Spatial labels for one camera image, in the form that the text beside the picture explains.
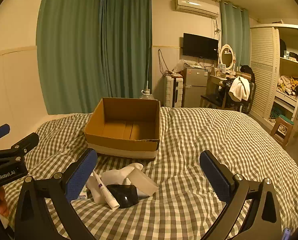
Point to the black wall television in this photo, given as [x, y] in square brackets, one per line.
[200, 46]

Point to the white tube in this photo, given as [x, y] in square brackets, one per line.
[106, 192]

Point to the person's left hand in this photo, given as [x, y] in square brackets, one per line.
[1, 201]

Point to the white towel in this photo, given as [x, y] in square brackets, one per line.
[239, 88]

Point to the wooden dressing table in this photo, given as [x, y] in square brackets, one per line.
[215, 80]

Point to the pile of clothes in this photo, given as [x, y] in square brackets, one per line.
[288, 83]

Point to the small printed packet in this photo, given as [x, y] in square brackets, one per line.
[83, 195]

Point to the small picture frame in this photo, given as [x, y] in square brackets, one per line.
[222, 68]

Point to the wide green curtain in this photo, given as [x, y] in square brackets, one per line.
[69, 55]

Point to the white air conditioner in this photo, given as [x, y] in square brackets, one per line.
[196, 6]

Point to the brown cardboard box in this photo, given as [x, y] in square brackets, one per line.
[124, 130]

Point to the clear plastic bag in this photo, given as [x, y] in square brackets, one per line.
[179, 66]

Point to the green checked blanket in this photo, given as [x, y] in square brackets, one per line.
[184, 155]

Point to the green corner curtain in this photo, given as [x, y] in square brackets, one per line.
[126, 45]

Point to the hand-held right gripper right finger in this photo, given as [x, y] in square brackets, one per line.
[214, 177]

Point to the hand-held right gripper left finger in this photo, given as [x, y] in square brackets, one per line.
[81, 177]

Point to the white louvred wardrobe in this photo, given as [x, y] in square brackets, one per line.
[263, 70]

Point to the dark wooden chair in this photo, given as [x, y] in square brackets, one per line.
[214, 100]

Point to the white oval mirror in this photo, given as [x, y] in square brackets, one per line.
[226, 56]

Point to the plastic stool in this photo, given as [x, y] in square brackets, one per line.
[281, 130]

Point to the white ribbed suitcase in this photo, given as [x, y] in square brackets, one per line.
[172, 91]

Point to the black bag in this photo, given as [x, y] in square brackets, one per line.
[247, 71]

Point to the silver small fridge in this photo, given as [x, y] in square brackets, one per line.
[195, 87]

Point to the black computer mouse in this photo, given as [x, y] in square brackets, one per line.
[124, 196]

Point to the clear water bottle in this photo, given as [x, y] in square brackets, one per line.
[147, 95]

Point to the narrow green curtain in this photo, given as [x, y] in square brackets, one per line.
[235, 35]

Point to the white sock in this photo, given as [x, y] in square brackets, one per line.
[119, 172]

